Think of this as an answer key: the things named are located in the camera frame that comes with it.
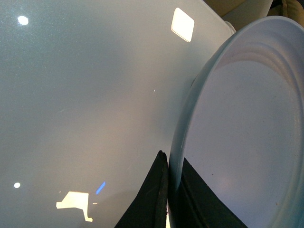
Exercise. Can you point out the light blue round plate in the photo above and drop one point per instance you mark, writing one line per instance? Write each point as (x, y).
(242, 126)

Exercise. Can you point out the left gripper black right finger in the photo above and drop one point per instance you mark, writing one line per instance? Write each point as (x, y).
(199, 207)

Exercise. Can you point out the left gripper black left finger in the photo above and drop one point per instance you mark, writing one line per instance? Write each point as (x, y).
(149, 208)

